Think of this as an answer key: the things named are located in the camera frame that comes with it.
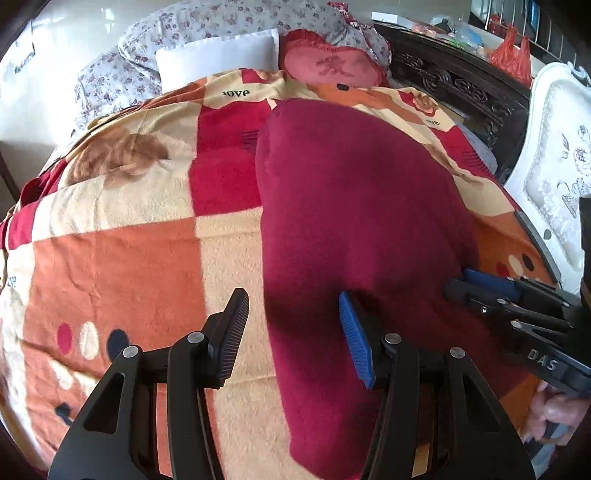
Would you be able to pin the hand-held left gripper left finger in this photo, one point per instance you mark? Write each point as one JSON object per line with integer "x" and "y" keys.
{"x": 231, "y": 341}

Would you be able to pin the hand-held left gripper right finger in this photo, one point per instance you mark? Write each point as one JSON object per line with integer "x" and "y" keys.
{"x": 355, "y": 341}

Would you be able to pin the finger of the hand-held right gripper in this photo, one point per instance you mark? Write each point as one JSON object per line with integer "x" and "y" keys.
{"x": 489, "y": 279}
{"x": 471, "y": 297}

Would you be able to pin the maroon fleece hoodie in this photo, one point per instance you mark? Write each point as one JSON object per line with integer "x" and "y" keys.
{"x": 360, "y": 207}

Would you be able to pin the person's right hand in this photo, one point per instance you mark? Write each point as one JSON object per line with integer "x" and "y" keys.
{"x": 540, "y": 415}

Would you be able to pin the white upholstered chair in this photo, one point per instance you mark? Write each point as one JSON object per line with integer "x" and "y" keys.
{"x": 554, "y": 161}

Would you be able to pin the red orange printed blanket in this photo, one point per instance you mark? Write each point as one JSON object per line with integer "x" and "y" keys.
{"x": 115, "y": 258}

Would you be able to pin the dark carved wooden furniture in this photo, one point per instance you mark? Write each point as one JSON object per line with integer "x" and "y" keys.
{"x": 461, "y": 83}

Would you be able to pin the red plastic bag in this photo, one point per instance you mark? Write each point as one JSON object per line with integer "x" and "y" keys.
{"x": 512, "y": 57}

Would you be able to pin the clear plastic bag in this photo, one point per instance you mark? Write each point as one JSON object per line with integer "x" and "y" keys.
{"x": 464, "y": 33}

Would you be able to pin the metal rack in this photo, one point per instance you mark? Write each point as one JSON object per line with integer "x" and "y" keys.
{"x": 508, "y": 18}

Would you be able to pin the red heart-shaped cushion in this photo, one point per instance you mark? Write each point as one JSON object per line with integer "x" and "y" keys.
{"x": 332, "y": 64}

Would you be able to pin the white box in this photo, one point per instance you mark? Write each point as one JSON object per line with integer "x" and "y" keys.
{"x": 392, "y": 17}

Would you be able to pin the white pillow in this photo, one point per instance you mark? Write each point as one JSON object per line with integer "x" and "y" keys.
{"x": 217, "y": 57}

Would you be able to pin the floral quilt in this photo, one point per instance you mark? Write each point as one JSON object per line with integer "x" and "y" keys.
{"x": 207, "y": 18}

